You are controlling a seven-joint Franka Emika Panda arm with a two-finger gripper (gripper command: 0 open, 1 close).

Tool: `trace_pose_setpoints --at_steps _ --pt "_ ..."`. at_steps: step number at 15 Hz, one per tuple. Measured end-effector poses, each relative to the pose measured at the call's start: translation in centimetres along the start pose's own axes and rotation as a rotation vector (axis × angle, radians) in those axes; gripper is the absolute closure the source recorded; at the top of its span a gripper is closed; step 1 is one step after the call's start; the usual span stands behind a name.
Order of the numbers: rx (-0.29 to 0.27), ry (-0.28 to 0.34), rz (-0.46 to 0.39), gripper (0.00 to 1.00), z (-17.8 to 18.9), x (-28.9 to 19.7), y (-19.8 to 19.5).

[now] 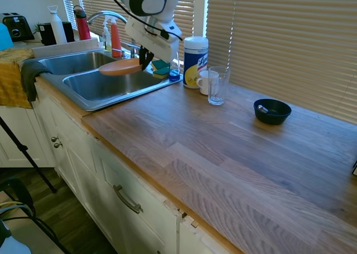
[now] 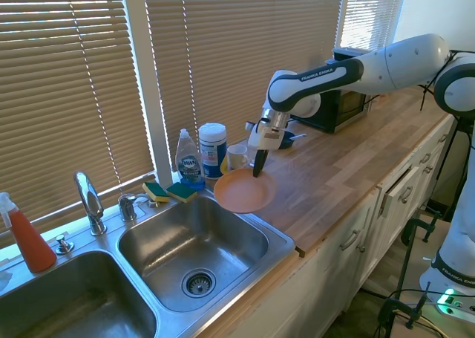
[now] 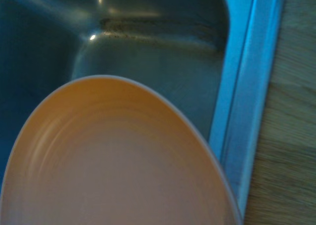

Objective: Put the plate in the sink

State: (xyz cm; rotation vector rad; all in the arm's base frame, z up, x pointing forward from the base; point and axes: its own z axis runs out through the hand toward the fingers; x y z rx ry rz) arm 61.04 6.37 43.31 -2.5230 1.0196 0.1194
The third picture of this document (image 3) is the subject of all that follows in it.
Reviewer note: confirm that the orange plate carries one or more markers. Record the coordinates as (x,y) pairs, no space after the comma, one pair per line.
(118,160)

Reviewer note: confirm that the stainless steel double sink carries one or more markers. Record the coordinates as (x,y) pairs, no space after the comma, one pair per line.
(148,61)

